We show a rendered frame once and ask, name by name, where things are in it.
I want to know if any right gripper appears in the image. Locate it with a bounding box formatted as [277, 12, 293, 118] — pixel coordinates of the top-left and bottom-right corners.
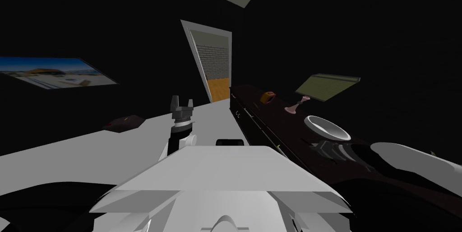
[309, 139, 342, 162]

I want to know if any pink candlestick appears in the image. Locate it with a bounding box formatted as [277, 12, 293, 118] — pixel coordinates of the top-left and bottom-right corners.
[284, 96, 311, 115]

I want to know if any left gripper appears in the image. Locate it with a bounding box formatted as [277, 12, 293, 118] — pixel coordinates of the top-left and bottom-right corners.
[170, 95, 194, 121]

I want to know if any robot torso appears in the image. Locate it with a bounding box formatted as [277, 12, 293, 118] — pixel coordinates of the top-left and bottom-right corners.
[89, 139, 353, 232]

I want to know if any dark brown sideboard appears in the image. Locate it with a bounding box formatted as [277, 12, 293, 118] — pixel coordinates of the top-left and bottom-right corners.
[229, 85, 462, 220]

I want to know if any olive green window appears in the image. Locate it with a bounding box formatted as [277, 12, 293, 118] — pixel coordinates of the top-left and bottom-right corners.
[295, 73, 361, 102]

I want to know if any dark brown flat cushion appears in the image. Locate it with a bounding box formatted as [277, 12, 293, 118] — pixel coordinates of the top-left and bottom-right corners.
[102, 114, 146, 133]

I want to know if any white bowl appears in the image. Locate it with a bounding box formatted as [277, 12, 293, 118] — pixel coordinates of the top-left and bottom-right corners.
[304, 115, 352, 142]

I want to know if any landscape picture on wall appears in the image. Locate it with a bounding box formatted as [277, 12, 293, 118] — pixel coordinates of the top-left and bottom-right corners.
[0, 56, 119, 90]

